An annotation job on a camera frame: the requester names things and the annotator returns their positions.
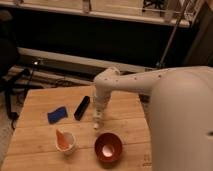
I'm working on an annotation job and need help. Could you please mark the metal pole stand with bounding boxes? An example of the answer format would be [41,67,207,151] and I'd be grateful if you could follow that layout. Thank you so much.
[156,0,190,69]

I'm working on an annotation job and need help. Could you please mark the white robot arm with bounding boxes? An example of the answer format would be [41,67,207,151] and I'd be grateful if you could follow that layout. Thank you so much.
[93,66,213,171]

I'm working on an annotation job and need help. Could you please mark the blue sponge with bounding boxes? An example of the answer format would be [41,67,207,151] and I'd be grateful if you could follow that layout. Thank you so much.
[47,106,68,124]

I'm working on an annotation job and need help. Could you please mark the orange item in cup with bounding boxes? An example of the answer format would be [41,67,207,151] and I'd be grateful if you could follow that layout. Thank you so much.
[56,130,69,150]

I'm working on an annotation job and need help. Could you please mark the black rectangular block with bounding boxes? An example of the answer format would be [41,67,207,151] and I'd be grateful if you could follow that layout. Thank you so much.
[74,96,90,121]

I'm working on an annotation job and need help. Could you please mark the white bottle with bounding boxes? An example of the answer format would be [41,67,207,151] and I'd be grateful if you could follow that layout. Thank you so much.
[93,109,104,129]

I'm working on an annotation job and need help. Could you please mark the white paper cup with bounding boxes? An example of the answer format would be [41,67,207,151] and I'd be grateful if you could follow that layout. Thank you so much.
[55,131,76,155]

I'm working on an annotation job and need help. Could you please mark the red ceramic bowl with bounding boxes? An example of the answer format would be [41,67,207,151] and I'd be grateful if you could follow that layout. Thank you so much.
[94,133,123,163]

